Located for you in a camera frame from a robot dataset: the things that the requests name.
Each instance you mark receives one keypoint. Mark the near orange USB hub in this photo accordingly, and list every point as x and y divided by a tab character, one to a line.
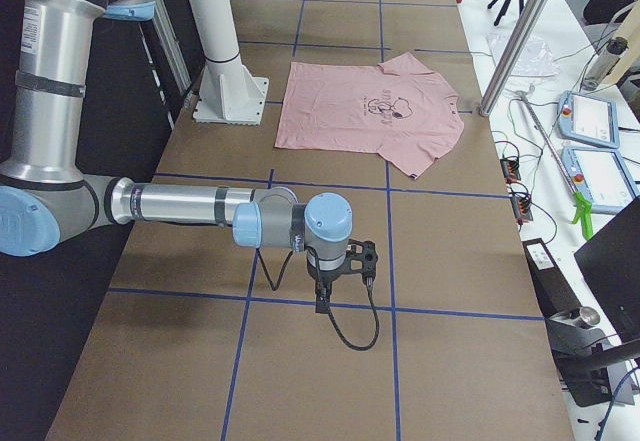
521	206

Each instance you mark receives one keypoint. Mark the pink Snoopy t-shirt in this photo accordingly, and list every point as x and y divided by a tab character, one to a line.
400	109

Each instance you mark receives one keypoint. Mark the aluminium frame post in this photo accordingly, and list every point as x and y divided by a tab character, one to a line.
522	30

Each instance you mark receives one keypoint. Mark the orange usb hub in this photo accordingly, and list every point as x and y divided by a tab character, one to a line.
521	206
510	169

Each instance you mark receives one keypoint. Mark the clear water bottle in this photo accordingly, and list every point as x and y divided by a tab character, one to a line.
608	57

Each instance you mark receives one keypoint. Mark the far orange USB hub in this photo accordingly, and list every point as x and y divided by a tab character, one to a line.
510	169

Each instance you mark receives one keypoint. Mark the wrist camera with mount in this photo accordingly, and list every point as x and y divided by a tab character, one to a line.
361	258

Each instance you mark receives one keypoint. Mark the black monitor stand clamp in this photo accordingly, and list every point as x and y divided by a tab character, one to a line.
591	366

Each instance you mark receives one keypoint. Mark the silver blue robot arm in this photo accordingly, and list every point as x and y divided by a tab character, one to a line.
46	199

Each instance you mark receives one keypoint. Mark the far teach pendant tablet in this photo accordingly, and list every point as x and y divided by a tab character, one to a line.
587	119

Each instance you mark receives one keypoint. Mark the long grabber stick green handle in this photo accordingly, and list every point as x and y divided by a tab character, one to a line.
583	206

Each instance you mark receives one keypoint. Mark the white pedestal column with base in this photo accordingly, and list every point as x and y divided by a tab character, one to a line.
228	92

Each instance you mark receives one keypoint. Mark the black box with white label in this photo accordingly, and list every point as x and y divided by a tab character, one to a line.
553	292

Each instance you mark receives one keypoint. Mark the near teach pendant tablet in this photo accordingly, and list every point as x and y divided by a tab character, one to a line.
601	176

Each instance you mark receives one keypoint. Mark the teach pendant tablet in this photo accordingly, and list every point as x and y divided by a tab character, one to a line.
601	176
587	119

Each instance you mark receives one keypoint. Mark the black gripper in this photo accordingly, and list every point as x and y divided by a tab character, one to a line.
324	278

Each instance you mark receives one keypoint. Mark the clear plastic bag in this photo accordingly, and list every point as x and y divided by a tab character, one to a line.
535	59

